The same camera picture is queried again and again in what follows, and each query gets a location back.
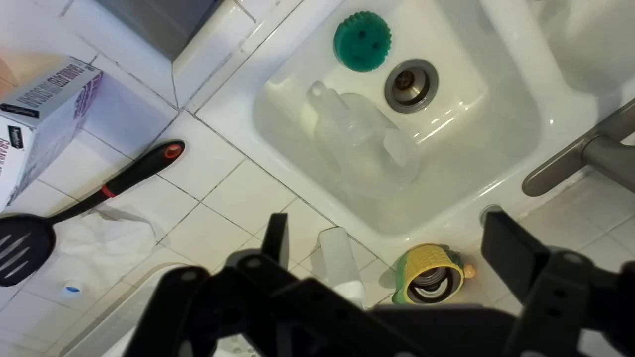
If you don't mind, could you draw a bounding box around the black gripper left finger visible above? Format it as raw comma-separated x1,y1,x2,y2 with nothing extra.
261,212,289,267

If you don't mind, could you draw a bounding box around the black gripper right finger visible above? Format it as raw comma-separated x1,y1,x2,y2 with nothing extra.
480,210,551,291

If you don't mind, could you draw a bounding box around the granulated sugar box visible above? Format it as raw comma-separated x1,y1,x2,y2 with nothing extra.
0,57,103,210

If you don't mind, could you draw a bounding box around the white double sink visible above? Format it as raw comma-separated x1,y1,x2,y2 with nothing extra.
196,0,635,259

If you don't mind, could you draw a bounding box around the metal sink drain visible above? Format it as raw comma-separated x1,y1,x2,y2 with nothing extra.
382,57,440,113

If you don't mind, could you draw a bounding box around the small white bottle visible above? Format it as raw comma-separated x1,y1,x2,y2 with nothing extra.
319,226,365,305

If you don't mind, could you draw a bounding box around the yellow green tape roll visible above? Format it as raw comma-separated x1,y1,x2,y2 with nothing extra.
392,244,466,303

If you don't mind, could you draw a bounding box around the clear plastic pitcher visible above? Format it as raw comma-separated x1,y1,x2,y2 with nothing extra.
307,81,420,188

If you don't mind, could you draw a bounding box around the grey metal faucet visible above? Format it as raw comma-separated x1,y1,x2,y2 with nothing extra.
521,99,635,196

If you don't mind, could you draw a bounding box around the white crumpled napkin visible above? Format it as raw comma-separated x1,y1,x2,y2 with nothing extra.
55,208,156,263

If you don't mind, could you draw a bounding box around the white bottle cap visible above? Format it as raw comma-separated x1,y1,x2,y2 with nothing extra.
63,283,83,297

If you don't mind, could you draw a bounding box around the black slotted spatula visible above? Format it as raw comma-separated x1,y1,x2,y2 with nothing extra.
0,138,184,287

